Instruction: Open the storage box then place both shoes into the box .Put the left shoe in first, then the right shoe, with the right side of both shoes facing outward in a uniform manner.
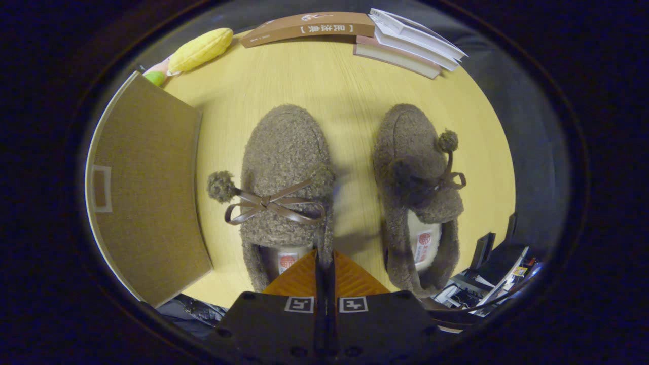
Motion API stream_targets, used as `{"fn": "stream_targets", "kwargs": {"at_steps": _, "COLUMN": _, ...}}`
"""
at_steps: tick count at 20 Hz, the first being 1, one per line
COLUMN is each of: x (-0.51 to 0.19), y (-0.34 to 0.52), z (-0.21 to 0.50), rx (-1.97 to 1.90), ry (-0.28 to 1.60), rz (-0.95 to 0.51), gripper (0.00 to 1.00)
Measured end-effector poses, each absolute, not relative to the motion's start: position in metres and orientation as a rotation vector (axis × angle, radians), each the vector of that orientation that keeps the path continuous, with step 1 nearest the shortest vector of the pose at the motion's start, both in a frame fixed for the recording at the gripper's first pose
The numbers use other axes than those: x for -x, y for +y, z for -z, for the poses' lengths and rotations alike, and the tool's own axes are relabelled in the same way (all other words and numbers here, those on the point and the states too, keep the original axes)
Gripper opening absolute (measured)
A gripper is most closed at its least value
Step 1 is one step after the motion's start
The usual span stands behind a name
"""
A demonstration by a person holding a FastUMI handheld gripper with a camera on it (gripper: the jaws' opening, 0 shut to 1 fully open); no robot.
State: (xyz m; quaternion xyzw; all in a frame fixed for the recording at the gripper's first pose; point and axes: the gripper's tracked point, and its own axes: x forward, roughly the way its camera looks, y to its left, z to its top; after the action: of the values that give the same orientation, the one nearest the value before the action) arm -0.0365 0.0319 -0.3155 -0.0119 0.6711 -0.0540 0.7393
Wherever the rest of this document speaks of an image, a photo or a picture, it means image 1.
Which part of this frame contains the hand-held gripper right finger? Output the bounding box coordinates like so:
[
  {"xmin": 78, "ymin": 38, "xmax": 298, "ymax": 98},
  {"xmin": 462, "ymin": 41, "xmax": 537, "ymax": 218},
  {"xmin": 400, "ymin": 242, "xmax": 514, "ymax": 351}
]
[{"xmin": 324, "ymin": 250, "xmax": 448, "ymax": 363}]

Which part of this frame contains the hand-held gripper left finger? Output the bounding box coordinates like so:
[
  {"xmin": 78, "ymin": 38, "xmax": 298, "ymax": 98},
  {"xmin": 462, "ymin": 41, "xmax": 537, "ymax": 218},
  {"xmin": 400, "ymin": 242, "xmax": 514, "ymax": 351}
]
[{"xmin": 203, "ymin": 249, "xmax": 326, "ymax": 363}]

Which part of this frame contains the brown fuzzy shoe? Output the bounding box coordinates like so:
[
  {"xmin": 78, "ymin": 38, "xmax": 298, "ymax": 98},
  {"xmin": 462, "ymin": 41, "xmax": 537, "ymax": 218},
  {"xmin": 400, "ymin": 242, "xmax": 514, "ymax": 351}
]
[
  {"xmin": 373, "ymin": 103, "xmax": 467, "ymax": 299},
  {"xmin": 207, "ymin": 104, "xmax": 336, "ymax": 294}
]

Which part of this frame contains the brown fabric storage box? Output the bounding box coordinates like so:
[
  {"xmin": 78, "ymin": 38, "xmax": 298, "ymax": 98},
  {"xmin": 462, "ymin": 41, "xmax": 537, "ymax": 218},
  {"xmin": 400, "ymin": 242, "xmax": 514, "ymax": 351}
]
[{"xmin": 85, "ymin": 71, "xmax": 213, "ymax": 308}]

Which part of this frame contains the white open book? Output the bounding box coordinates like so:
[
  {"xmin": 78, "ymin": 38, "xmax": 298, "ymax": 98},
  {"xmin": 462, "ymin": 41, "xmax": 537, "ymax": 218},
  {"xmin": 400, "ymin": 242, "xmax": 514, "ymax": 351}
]
[{"xmin": 369, "ymin": 8, "xmax": 468, "ymax": 61}]

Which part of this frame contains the pile of mixed equipment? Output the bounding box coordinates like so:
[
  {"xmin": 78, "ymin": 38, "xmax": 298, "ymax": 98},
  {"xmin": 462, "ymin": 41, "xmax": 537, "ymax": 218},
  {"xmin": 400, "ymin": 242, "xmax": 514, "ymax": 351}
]
[{"xmin": 434, "ymin": 243, "xmax": 544, "ymax": 317}]

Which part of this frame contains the pinkish book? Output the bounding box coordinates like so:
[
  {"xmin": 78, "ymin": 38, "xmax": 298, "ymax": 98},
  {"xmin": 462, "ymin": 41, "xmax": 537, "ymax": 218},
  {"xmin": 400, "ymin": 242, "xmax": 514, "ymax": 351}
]
[{"xmin": 353, "ymin": 35, "xmax": 443, "ymax": 80}]

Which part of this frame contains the yellow corn plush toy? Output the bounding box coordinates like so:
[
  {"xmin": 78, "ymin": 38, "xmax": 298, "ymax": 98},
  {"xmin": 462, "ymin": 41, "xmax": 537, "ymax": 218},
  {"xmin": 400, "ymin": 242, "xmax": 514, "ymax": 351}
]
[{"xmin": 167, "ymin": 28, "xmax": 234, "ymax": 73}]

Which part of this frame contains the brown book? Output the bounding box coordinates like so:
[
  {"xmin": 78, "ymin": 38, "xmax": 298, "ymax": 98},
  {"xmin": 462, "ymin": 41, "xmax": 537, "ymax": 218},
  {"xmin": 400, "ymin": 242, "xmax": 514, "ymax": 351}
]
[{"xmin": 239, "ymin": 11, "xmax": 376, "ymax": 49}]

